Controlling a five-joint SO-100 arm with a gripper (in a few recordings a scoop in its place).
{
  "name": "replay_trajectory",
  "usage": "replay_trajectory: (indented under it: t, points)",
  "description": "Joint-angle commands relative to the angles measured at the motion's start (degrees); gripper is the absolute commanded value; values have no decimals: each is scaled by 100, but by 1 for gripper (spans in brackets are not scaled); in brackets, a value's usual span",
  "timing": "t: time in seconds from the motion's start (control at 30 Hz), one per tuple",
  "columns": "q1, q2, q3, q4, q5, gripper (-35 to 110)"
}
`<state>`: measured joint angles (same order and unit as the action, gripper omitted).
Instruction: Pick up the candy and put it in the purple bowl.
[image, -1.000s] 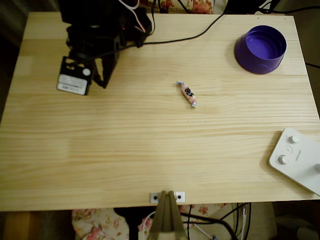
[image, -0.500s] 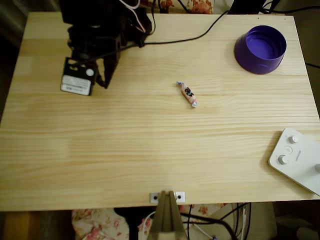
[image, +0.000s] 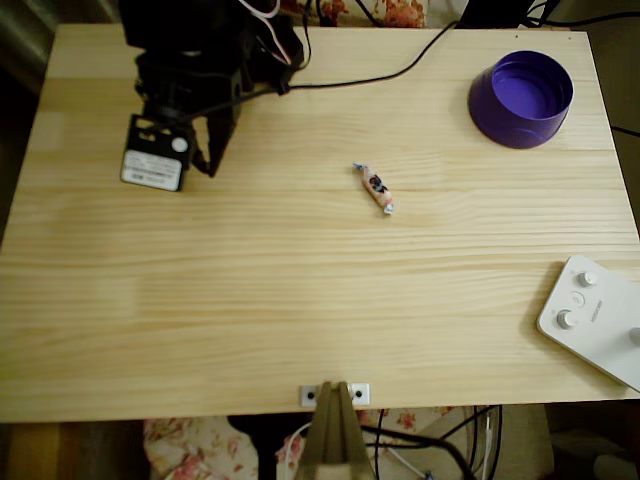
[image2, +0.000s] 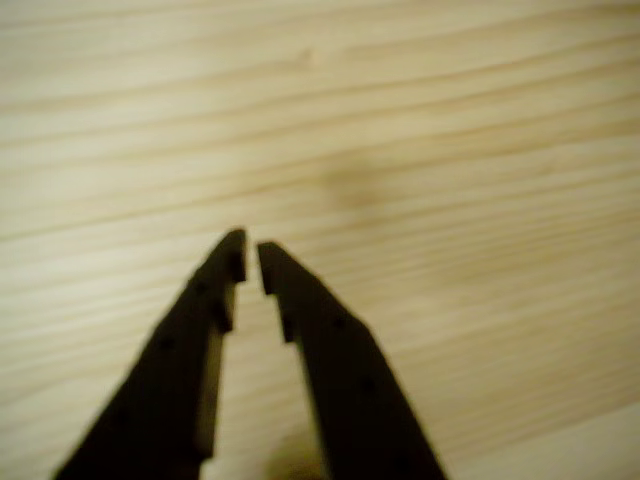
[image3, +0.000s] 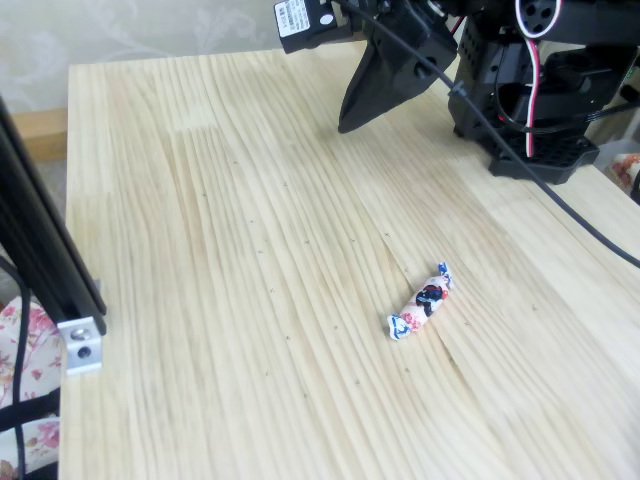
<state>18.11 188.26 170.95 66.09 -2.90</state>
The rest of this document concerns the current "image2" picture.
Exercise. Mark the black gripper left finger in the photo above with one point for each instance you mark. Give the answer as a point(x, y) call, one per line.
point(170, 380)

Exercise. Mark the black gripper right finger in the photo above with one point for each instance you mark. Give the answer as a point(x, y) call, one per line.
point(350, 400)

